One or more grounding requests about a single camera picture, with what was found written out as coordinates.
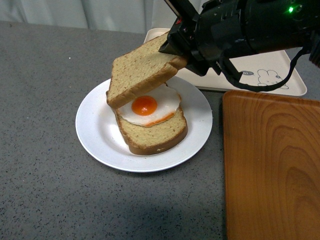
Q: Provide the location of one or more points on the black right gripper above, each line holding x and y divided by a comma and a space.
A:
209, 38

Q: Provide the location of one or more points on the bread slice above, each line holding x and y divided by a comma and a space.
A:
155, 139
141, 70

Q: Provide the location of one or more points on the white round plate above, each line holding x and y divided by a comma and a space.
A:
99, 134

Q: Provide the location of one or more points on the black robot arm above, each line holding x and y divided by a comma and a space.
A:
273, 25

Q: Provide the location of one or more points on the grey curtain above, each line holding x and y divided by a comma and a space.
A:
133, 16

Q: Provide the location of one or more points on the fried egg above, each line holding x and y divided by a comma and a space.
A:
154, 107

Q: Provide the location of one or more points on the beige rabbit tray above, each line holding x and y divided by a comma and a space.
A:
264, 69

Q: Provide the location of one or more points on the wooden brown tray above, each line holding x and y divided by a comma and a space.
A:
272, 166

